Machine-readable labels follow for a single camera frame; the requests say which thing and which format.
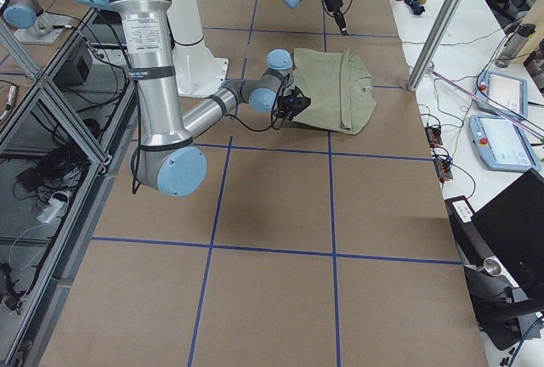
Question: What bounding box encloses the far teach pendant tablet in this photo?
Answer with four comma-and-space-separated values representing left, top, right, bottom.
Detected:
475, 71, 528, 119

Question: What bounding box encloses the near teach pendant tablet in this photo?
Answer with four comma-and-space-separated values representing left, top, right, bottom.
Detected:
468, 115, 542, 172

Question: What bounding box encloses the black monitor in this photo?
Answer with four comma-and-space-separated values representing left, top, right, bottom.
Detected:
472, 169, 543, 298

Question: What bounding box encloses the teach pendant tablet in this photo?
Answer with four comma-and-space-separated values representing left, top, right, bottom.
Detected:
468, 115, 542, 172
475, 71, 528, 119

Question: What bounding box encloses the folded dark blue umbrella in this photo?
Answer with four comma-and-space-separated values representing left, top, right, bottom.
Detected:
404, 0, 425, 16

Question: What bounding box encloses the white power strip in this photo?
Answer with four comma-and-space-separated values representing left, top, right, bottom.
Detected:
37, 196, 67, 223

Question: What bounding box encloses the black box under frame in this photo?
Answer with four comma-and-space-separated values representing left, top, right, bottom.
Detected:
53, 41, 93, 86

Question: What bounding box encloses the orange terminal block far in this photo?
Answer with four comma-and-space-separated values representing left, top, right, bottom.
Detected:
425, 126, 443, 148

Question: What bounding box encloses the olive green long-sleeve shirt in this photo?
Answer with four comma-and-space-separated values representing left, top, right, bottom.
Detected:
294, 48, 377, 135

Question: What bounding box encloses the reacher grabber stick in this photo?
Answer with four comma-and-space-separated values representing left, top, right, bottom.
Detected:
428, 67, 543, 143

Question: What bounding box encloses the orange terminal block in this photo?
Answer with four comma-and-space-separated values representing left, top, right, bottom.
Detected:
425, 126, 443, 148
433, 154, 453, 184

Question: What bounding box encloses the aluminium frame post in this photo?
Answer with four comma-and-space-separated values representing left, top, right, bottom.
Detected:
407, 0, 461, 92

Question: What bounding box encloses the orange terminal block near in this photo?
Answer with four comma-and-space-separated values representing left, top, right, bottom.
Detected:
433, 154, 453, 184

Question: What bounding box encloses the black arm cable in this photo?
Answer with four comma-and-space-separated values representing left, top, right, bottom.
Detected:
224, 86, 290, 133

